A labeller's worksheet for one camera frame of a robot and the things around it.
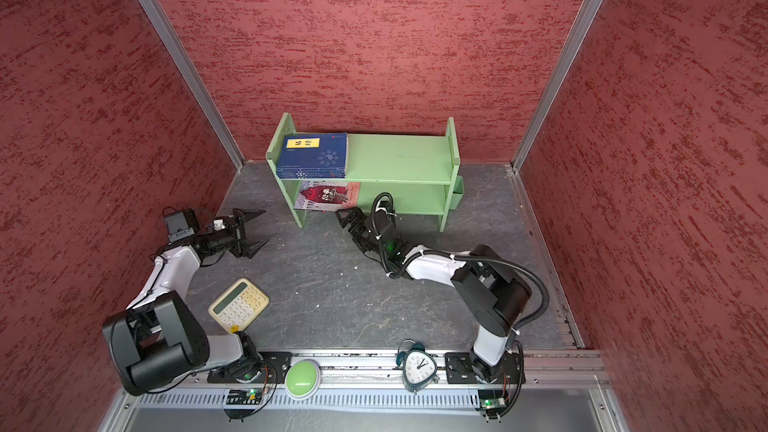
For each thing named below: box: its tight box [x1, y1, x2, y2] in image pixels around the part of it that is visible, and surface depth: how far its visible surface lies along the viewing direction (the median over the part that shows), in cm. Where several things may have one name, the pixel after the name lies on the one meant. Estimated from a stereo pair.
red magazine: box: [294, 180, 361, 212], surface depth 96 cm
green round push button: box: [284, 359, 321, 401], surface depth 72 cm
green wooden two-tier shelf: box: [266, 112, 461, 231], surface depth 84 cm
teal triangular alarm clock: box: [396, 338, 440, 394], surface depth 73 cm
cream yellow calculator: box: [208, 278, 270, 334], surface depth 85 cm
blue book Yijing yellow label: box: [276, 132, 348, 179], surface depth 81 cm
